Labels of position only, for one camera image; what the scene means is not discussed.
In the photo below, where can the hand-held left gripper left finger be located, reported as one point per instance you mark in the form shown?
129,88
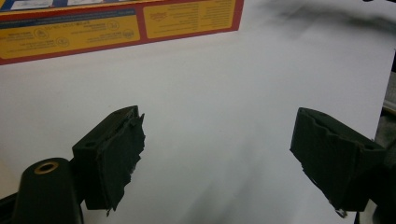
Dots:
106,161

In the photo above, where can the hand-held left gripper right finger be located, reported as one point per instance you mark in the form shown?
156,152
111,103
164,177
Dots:
333,161

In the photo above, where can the red and yellow cardboard box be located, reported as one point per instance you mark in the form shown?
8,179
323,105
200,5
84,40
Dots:
93,31

